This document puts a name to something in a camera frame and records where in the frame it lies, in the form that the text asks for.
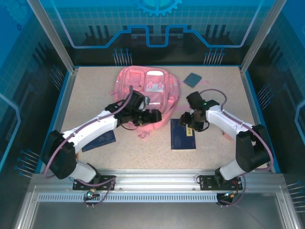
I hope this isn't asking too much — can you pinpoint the blue book with yellow label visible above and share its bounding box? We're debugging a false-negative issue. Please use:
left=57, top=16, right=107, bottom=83
left=170, top=118, right=197, bottom=151

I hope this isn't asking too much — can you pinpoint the plain dark blue book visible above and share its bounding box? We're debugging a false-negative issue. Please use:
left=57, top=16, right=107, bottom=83
left=81, top=130, right=117, bottom=153

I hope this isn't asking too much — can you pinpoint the pink school backpack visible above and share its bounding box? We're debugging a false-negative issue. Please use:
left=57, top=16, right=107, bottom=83
left=110, top=66, right=210, bottom=139

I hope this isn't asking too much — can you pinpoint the grey-blue flat pouch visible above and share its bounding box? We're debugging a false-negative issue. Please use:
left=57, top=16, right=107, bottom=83
left=183, top=73, right=202, bottom=88

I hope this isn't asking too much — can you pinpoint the small circuit board with light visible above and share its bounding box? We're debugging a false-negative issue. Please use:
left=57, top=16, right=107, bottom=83
left=86, top=188, right=100, bottom=200
left=223, top=191, right=239, bottom=200

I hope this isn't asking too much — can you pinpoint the blue printed side panel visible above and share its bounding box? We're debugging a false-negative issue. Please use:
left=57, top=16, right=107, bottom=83
left=0, top=0, right=72, bottom=178
left=245, top=0, right=305, bottom=191

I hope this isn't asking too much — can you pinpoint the grey metal lower tray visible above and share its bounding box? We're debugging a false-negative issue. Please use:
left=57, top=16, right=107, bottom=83
left=13, top=185, right=302, bottom=229

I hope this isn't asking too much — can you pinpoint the wide blue printed panel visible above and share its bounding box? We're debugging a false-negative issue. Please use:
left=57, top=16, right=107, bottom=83
left=38, top=0, right=266, bottom=66

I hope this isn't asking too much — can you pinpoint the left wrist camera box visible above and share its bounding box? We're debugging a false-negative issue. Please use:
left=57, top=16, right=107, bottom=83
left=142, top=95, right=152, bottom=111

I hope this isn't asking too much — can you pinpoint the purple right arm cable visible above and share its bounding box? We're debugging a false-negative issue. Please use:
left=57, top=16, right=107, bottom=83
left=199, top=88, right=274, bottom=208

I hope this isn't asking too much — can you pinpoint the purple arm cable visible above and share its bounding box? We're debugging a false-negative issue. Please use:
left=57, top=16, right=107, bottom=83
left=44, top=85, right=117, bottom=208
left=199, top=88, right=274, bottom=208

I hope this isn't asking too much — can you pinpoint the aluminium profile rail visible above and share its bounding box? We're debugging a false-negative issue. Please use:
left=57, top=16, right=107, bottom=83
left=30, top=168, right=285, bottom=194

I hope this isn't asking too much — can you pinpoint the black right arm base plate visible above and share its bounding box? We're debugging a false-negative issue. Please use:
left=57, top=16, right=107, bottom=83
left=197, top=175, right=244, bottom=191

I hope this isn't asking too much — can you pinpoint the slotted grey cable duct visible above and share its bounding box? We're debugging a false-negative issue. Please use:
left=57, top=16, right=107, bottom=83
left=37, top=193, right=219, bottom=203

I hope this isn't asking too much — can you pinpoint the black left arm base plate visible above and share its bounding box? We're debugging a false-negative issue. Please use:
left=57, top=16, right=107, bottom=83
left=72, top=175, right=117, bottom=191

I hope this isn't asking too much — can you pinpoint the aluminium frame post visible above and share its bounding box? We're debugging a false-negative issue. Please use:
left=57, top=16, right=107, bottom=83
left=26, top=0, right=79, bottom=74
left=239, top=0, right=279, bottom=74

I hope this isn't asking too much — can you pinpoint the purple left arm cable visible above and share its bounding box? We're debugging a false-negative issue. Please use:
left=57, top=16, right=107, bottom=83
left=44, top=85, right=117, bottom=208

